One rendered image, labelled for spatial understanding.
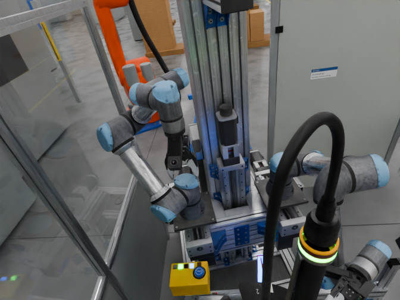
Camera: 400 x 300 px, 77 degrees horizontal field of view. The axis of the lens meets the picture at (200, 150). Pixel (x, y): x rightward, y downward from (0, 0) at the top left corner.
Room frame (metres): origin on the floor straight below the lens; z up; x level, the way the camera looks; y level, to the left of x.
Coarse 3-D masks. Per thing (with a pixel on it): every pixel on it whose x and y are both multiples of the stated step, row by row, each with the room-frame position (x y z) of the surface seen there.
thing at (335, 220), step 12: (324, 204) 0.16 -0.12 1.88; (336, 204) 0.16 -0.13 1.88; (312, 216) 0.17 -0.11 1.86; (324, 216) 0.16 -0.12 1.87; (336, 216) 0.16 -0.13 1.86; (312, 228) 0.16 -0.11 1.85; (324, 228) 0.15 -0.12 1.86; (336, 228) 0.15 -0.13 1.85; (312, 240) 0.16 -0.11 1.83; (324, 240) 0.15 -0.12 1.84; (336, 240) 0.15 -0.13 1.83
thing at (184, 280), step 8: (176, 264) 0.60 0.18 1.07; (176, 272) 0.57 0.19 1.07; (184, 272) 0.56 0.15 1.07; (192, 272) 0.56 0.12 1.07; (208, 272) 0.57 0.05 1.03; (176, 280) 0.53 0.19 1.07; (184, 280) 0.53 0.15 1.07; (192, 280) 0.52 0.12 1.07; (200, 280) 0.52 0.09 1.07; (208, 280) 0.53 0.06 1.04; (176, 288) 0.51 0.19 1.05; (184, 288) 0.51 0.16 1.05; (192, 288) 0.50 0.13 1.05; (200, 288) 0.50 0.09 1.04; (208, 288) 0.50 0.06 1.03
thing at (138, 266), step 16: (144, 192) 1.36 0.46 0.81; (144, 208) 1.27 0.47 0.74; (128, 224) 1.00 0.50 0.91; (144, 224) 1.18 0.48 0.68; (160, 224) 1.44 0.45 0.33; (128, 240) 0.93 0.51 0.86; (144, 240) 1.09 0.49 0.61; (160, 240) 1.32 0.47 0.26; (128, 256) 0.86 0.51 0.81; (144, 256) 1.01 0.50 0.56; (160, 256) 1.22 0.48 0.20; (112, 272) 0.70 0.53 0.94; (128, 272) 0.79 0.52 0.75; (144, 272) 0.92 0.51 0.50; (160, 272) 1.11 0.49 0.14; (112, 288) 0.64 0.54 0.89; (128, 288) 0.73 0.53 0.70; (144, 288) 0.84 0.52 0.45; (160, 288) 1.01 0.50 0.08
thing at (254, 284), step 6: (246, 282) 0.43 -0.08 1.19; (252, 282) 0.43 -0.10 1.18; (258, 282) 0.43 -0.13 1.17; (240, 288) 0.41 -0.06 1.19; (246, 288) 0.41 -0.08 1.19; (252, 288) 0.40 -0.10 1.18; (276, 288) 0.40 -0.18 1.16; (282, 288) 0.40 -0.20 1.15; (240, 294) 0.39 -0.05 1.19; (246, 294) 0.39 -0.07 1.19; (252, 294) 0.39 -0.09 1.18; (270, 294) 0.38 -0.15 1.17; (276, 294) 0.38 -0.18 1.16; (282, 294) 0.38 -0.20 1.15
